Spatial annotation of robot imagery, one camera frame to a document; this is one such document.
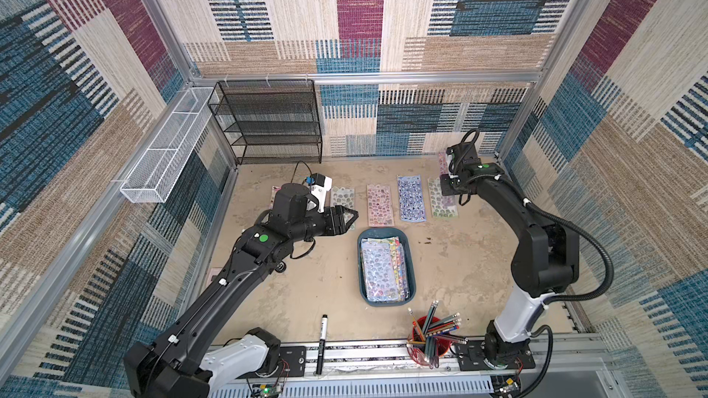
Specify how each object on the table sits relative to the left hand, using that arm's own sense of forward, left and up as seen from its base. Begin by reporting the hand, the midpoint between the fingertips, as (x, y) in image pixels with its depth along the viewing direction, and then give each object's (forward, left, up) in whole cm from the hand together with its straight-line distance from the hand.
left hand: (352, 215), depth 70 cm
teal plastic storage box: (+7, -19, -27) cm, 34 cm away
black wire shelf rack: (+50, +32, -8) cm, 60 cm away
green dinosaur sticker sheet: (+27, +4, -27) cm, 38 cm away
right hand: (+19, -34, -13) cm, 41 cm away
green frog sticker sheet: (+22, -33, -26) cm, 47 cm away
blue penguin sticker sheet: (+26, -22, -27) cm, 44 cm away
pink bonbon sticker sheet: (+22, -10, -27) cm, 36 cm away
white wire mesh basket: (+8, +50, +6) cm, 51 cm away
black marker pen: (-23, +9, -27) cm, 37 cm away
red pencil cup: (-24, -18, -21) cm, 37 cm away
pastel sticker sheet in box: (-4, -10, -25) cm, 27 cm away
